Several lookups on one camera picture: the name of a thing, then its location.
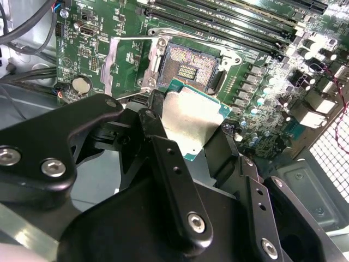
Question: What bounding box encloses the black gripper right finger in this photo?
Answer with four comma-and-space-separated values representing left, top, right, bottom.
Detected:
201, 122, 343, 262

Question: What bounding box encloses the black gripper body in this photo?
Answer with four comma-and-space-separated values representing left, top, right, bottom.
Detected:
58, 176, 262, 262

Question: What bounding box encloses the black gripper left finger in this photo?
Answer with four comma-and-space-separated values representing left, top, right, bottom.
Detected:
0, 88, 215, 254

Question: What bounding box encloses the silver CPU with green rim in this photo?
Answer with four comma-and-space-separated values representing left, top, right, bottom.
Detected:
160, 78, 233, 164

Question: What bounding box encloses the thin metal locking lever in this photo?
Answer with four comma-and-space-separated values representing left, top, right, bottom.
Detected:
117, 87, 151, 100

